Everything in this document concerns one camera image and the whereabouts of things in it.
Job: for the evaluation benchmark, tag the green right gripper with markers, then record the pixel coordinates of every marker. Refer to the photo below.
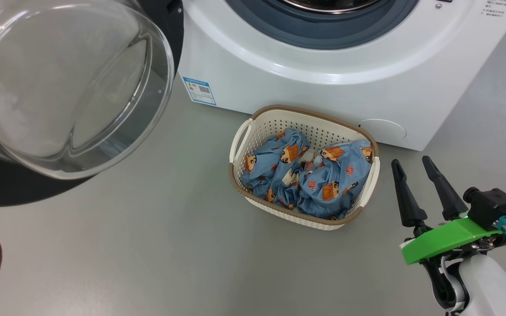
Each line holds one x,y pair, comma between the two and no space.
446,239

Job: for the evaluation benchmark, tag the blue cartoon print garment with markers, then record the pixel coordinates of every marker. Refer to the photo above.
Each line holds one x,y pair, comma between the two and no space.
341,180
266,162

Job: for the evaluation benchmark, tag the black glass washer door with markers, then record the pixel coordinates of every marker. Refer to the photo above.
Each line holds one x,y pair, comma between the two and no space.
59,87

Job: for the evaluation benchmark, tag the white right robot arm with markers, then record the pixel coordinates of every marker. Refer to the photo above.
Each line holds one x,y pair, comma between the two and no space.
490,285

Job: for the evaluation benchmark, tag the white front-load washing machine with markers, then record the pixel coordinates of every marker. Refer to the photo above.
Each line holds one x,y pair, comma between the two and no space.
323,87

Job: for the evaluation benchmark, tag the round white filter cover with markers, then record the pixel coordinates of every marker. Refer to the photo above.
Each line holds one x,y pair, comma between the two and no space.
382,131

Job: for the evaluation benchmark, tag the cream perforated laundry basket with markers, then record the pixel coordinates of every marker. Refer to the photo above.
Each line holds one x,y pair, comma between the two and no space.
279,120

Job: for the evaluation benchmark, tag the blue energy label sticker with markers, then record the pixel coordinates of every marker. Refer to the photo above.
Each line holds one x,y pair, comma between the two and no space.
199,91

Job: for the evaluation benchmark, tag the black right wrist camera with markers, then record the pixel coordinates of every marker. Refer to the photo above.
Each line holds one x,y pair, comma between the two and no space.
494,206

